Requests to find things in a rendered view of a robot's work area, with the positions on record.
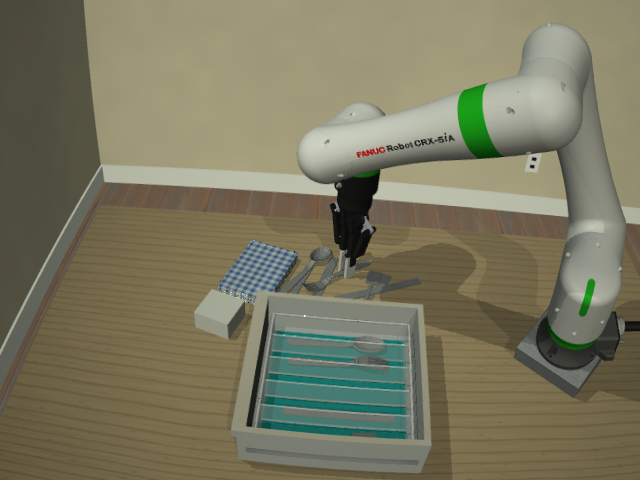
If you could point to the blue and white checkered towel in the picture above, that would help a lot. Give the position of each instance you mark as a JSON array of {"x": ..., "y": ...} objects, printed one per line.
[{"x": 260, "y": 267}]

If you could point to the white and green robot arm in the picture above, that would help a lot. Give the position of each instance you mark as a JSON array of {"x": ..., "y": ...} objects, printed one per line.
[{"x": 539, "y": 110}]

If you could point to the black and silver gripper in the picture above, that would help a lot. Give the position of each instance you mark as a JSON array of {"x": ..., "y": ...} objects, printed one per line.
[{"x": 349, "y": 225}]

